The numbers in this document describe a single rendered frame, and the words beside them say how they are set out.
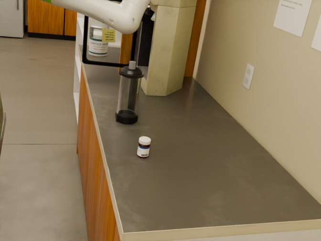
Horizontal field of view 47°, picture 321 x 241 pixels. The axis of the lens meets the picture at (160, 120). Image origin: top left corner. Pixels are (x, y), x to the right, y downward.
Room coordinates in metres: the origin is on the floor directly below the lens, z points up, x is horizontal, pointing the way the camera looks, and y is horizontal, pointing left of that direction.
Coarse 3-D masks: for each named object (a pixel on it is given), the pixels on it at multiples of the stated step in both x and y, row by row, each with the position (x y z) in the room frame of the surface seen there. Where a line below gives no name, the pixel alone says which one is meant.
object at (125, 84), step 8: (120, 72) 1.48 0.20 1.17; (120, 80) 1.49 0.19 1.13; (128, 80) 1.46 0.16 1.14; (136, 80) 1.47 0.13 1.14; (120, 88) 1.48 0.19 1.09; (128, 88) 1.46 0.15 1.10; (136, 88) 1.48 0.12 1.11; (120, 96) 1.48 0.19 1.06; (128, 96) 1.46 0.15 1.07; (136, 96) 1.48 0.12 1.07; (120, 104) 1.47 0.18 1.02; (128, 104) 1.46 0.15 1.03; (136, 104) 1.49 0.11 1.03; (120, 112) 1.47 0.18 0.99; (128, 112) 1.46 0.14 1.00; (136, 112) 1.49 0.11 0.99
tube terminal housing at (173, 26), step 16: (160, 0) 1.86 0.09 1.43; (176, 0) 1.89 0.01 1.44; (192, 0) 2.02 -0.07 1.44; (160, 16) 1.87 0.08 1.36; (176, 16) 1.89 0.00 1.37; (192, 16) 2.05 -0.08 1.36; (160, 32) 1.87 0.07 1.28; (176, 32) 1.90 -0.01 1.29; (160, 48) 1.87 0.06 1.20; (176, 48) 1.93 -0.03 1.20; (160, 64) 1.88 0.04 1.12; (176, 64) 1.96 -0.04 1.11; (144, 80) 1.93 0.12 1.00; (160, 80) 1.88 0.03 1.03; (176, 80) 1.99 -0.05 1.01
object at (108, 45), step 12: (96, 24) 2.10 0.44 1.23; (96, 36) 2.10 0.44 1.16; (108, 36) 2.11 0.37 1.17; (120, 36) 2.13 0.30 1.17; (132, 36) 2.14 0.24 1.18; (96, 48) 2.10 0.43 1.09; (108, 48) 2.12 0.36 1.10; (120, 48) 2.13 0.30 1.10; (96, 60) 2.10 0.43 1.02; (108, 60) 2.12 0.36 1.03; (120, 60) 2.13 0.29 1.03
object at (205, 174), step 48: (96, 96) 1.74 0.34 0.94; (144, 96) 1.84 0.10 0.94; (192, 96) 1.96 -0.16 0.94; (192, 144) 1.37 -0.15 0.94; (240, 144) 1.44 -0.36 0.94; (144, 192) 0.98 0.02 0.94; (192, 192) 1.02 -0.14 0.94; (240, 192) 1.06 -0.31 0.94; (288, 192) 1.11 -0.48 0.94; (144, 240) 0.80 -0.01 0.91
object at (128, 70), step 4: (132, 64) 1.50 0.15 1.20; (124, 68) 1.49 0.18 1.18; (128, 68) 1.50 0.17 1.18; (132, 68) 1.50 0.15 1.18; (136, 68) 1.52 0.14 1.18; (124, 72) 1.47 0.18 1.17; (128, 72) 1.47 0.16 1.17; (132, 72) 1.47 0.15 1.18; (136, 72) 1.48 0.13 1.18; (140, 72) 1.50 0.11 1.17
